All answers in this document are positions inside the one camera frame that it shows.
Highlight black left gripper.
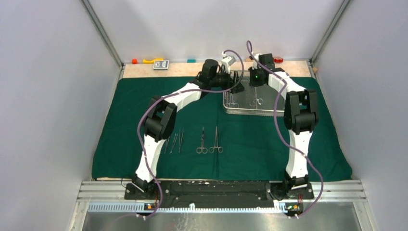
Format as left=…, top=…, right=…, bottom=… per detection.
left=209, top=67, right=246, bottom=94

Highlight metal mesh instrument tray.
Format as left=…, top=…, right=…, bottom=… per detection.
left=223, top=69, right=279, bottom=116

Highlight ring-handled forceps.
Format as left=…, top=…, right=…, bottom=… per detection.
left=209, top=126, right=224, bottom=153
left=249, top=87, right=264, bottom=109

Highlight dark green surgical drape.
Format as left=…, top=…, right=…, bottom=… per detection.
left=91, top=77, right=352, bottom=181

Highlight surgical scissors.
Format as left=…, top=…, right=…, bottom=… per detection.
left=196, top=127, right=208, bottom=154

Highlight steel tweezers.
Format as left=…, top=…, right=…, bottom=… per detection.
left=170, top=134, right=178, bottom=154
left=178, top=128, right=184, bottom=153
left=164, top=138, right=170, bottom=153

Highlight surgical forceps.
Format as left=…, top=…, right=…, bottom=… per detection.
left=225, top=93, right=240, bottom=108

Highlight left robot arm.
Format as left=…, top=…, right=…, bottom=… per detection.
left=132, top=56, right=243, bottom=199

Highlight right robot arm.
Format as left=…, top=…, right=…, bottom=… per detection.
left=249, top=53, right=319, bottom=198

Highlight red toy block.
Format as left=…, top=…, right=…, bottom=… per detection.
left=274, top=57, right=284, bottom=63

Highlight playing card box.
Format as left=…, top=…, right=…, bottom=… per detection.
left=153, top=60, right=169, bottom=70

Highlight yellow toy piece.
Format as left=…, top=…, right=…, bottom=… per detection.
left=142, top=58, right=163, bottom=64

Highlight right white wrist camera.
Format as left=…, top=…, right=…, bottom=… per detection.
left=251, top=53, right=261, bottom=69

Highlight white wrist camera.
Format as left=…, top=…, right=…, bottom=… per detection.
left=220, top=52, right=236, bottom=74
left=251, top=53, right=261, bottom=69

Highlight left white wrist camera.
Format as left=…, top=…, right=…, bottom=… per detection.
left=220, top=52, right=236, bottom=74

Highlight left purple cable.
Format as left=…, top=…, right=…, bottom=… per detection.
left=137, top=49, right=245, bottom=220

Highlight purple cable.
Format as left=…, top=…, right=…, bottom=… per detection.
left=246, top=40, right=325, bottom=219
left=137, top=49, right=245, bottom=220

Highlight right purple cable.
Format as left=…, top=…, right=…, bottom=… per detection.
left=246, top=40, right=325, bottom=219

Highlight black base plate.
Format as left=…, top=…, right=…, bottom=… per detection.
left=124, top=180, right=315, bottom=209

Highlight aluminium frame rail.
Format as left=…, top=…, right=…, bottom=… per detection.
left=77, top=180, right=367, bottom=202

